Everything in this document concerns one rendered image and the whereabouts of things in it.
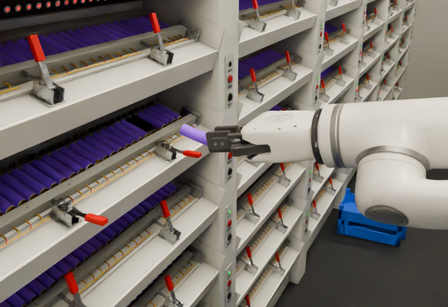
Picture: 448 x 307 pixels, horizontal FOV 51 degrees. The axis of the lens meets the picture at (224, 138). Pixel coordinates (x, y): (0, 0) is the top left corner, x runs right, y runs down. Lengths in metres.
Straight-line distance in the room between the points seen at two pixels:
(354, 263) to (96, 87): 1.74
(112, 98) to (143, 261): 0.36
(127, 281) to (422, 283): 1.56
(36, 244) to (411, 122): 0.52
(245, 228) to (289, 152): 0.82
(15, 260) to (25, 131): 0.18
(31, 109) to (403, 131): 0.46
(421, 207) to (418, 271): 1.79
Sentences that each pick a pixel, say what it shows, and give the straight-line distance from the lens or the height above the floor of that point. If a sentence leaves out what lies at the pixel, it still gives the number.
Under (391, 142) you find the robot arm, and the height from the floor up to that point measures 1.12.
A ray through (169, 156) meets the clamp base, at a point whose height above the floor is 0.95.
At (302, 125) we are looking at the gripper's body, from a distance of 0.61.
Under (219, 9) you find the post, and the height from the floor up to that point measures 1.21.
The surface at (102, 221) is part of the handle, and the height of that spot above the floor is 0.96.
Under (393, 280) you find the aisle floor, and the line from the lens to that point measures 2.23.
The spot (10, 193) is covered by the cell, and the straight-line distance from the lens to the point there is 0.77.
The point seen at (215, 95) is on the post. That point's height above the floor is 1.02.
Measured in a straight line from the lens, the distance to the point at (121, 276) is 0.93.
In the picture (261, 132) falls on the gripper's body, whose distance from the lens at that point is 0.61.
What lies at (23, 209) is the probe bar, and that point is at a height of 0.97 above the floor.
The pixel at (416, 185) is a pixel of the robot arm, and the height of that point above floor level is 1.09.
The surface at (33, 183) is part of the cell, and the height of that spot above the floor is 0.98.
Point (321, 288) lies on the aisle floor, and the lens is 2.10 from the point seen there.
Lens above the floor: 1.32
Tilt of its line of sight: 22 degrees down
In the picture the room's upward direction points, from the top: straight up
